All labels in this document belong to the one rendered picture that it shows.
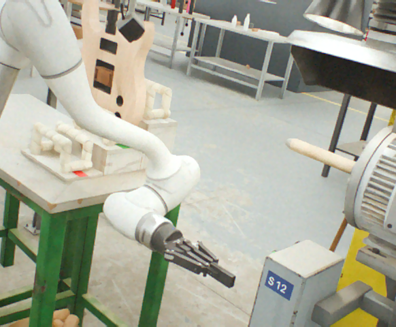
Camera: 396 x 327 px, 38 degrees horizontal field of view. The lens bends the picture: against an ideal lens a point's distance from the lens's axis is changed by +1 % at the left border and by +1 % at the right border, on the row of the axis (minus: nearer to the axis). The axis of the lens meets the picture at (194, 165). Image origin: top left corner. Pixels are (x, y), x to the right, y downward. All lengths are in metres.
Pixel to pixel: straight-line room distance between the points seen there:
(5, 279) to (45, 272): 1.29
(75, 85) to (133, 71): 0.58
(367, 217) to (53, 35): 0.77
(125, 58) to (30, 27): 0.69
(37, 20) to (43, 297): 0.91
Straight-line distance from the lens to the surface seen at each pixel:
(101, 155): 1.89
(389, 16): 1.41
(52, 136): 1.86
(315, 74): 1.61
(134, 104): 1.83
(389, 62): 1.33
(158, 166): 1.51
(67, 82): 1.27
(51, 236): 1.72
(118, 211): 1.51
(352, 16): 1.29
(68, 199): 1.70
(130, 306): 2.93
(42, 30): 1.22
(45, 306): 1.85
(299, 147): 1.47
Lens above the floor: 1.62
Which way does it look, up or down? 19 degrees down
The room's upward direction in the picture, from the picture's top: 12 degrees clockwise
